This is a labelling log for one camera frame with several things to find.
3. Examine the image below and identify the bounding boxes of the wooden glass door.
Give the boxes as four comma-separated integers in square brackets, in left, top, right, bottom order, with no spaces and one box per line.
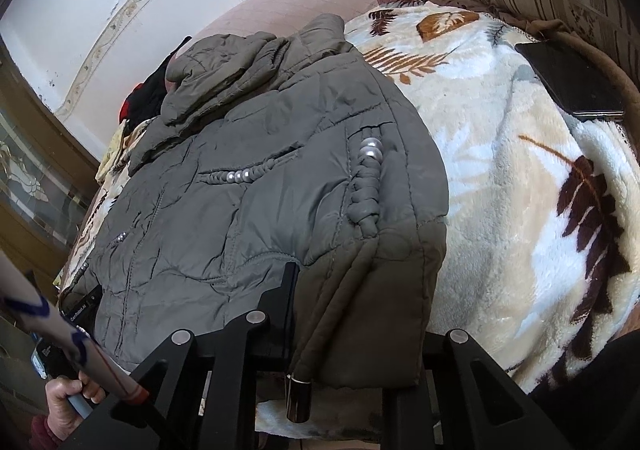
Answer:
[0,37,101,291]

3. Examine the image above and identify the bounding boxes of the white tube with blue marks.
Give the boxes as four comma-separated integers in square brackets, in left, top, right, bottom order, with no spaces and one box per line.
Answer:
[0,250,149,406]

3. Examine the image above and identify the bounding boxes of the black and red clothes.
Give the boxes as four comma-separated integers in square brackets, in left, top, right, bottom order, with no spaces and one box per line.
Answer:
[119,36,193,136]

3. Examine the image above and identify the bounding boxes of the grey hooded puffer jacket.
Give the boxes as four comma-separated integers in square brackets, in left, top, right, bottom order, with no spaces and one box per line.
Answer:
[57,14,449,423]

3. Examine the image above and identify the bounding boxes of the person's left hand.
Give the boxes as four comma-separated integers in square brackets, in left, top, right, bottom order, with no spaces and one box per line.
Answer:
[45,372,108,443]

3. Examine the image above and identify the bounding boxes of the leaf print fleece blanket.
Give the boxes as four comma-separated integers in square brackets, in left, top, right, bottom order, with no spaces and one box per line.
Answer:
[55,0,640,441]

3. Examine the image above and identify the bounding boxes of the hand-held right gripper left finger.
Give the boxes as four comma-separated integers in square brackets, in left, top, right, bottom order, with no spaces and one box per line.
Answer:
[65,261,301,450]

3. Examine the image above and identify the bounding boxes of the person's left forearm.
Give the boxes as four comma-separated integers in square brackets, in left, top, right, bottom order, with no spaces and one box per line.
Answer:
[30,417,66,450]

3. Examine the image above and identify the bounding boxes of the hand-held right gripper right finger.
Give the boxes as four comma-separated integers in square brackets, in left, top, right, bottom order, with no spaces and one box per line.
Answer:
[385,327,573,450]

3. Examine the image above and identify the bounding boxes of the black phone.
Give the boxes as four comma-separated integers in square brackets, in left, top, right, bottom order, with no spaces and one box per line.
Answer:
[515,37,626,123]

